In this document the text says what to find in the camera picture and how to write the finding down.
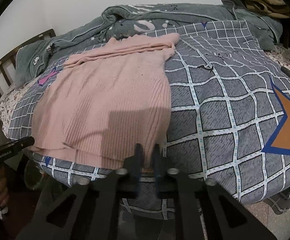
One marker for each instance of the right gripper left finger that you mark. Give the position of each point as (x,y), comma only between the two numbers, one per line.
(89,211)

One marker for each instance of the brown clothes pile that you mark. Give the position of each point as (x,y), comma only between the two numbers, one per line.
(270,8)

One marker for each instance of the grey checked duvet cover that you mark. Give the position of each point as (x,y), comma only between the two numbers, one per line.
(225,112)

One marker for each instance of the grey-green fleece blanket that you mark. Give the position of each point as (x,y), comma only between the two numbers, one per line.
(121,21)

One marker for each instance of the pink knit sweater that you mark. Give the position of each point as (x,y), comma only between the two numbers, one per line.
(106,101)

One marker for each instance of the floral bed sheet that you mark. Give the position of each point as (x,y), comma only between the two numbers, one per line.
(10,98)

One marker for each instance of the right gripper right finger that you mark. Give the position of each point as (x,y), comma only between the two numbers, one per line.
(203,209)

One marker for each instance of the dark wooden headboard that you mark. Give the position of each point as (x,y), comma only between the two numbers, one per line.
(8,62)

